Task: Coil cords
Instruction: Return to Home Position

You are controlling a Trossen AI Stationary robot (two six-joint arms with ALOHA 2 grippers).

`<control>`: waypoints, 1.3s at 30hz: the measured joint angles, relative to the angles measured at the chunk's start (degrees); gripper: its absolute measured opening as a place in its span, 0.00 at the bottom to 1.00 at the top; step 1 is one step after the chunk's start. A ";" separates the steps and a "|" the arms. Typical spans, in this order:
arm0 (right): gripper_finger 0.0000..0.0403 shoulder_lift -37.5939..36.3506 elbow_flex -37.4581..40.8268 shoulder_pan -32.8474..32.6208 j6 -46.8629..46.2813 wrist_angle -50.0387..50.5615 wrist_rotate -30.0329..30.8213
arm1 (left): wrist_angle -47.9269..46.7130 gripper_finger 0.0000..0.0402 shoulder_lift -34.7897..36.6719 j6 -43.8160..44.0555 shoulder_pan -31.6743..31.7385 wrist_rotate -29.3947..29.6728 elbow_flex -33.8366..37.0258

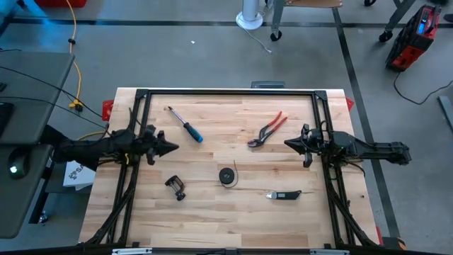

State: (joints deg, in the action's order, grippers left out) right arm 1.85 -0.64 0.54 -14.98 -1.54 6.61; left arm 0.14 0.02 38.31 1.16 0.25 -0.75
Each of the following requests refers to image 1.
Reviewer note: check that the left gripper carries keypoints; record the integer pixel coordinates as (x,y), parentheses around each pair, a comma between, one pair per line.
(152,143)

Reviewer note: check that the red tool case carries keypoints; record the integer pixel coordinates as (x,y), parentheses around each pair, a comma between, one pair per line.
(412,42)

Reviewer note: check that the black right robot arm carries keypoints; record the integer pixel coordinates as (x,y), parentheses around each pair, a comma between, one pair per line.
(371,148)

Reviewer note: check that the black desk leg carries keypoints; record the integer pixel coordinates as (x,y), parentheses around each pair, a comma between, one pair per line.
(39,203)

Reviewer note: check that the white pole base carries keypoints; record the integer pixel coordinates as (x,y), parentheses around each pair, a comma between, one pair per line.
(249,19)

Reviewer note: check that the black caster wheel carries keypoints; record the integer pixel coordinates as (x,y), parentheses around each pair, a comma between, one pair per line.
(369,2)

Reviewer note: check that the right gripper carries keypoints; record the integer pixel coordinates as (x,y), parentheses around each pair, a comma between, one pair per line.
(316,145)

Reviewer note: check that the red plastic bin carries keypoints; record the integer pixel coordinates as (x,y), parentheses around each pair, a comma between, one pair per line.
(60,3)

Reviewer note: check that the grey cart leg with caster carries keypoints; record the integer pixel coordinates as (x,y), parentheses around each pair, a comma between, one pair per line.
(277,21)
(398,19)

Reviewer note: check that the wooden cart top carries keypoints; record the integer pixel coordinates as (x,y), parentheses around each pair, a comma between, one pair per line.
(313,3)

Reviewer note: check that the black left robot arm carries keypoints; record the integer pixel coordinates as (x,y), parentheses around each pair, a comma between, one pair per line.
(92,148)

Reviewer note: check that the red corner tab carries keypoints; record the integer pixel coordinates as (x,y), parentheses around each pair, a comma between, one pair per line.
(108,110)
(349,103)

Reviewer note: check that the black angled support beam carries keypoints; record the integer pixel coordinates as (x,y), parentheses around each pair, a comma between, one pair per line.
(49,136)

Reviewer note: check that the black C-clamp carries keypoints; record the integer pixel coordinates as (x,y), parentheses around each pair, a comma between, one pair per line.
(179,195)

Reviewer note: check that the black computer mouse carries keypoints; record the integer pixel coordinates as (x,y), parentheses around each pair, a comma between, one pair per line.
(17,164)

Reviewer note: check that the black utility knife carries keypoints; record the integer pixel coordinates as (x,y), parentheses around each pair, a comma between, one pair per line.
(286,195)

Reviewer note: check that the white printed bag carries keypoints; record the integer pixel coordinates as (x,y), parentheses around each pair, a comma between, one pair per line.
(76,177)

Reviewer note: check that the silver metal bracket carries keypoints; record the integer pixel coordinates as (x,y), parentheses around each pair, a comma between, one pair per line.
(329,252)
(131,251)

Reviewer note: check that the black crossbar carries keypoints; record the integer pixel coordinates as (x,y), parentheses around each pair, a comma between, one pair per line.
(70,250)

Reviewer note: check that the grey desk panel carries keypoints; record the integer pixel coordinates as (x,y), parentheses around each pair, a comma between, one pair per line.
(21,212)
(32,106)

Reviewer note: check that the black aluminium table frame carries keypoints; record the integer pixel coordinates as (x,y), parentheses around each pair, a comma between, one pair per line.
(127,219)

